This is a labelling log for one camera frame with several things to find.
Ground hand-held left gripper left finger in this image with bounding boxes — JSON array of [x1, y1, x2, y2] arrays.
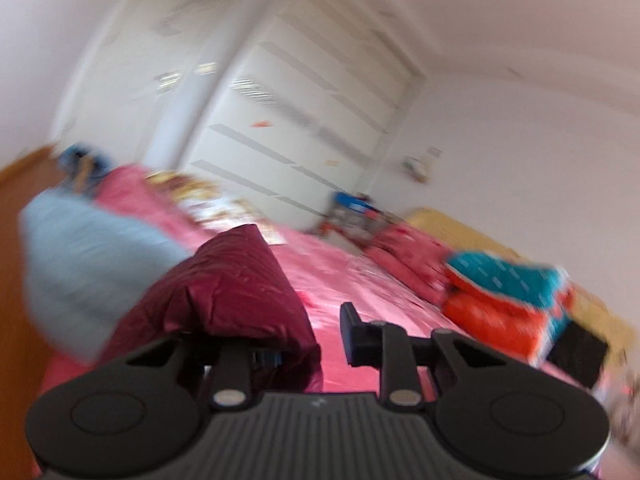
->
[[120, 335, 284, 411]]

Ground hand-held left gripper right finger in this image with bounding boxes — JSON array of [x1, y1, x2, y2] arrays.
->
[[340, 302, 496, 408]]

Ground maroon down jacket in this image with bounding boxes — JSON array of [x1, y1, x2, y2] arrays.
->
[[97, 224, 323, 393]]

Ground bed with pink sheet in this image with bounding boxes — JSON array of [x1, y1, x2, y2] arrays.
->
[[40, 165, 611, 396]]

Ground pink folded blanket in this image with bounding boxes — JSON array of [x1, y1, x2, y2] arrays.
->
[[365, 222, 451, 306]]

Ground orange folded quilt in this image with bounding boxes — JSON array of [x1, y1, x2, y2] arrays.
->
[[442, 285, 576, 366]]

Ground blue box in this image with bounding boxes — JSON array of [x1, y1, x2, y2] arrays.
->
[[330, 191, 386, 221]]

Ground yellow headboard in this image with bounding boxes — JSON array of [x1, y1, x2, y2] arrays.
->
[[405, 207, 636, 361]]

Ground floral cushion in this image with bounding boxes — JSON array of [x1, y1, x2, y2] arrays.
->
[[145, 170, 281, 246]]

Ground light blue down jacket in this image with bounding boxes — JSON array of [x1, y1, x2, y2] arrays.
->
[[20, 192, 193, 361]]

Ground black cushion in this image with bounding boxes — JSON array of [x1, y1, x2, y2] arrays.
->
[[547, 320, 610, 388]]

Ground white wardrobe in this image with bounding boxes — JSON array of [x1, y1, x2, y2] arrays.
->
[[50, 0, 426, 236]]

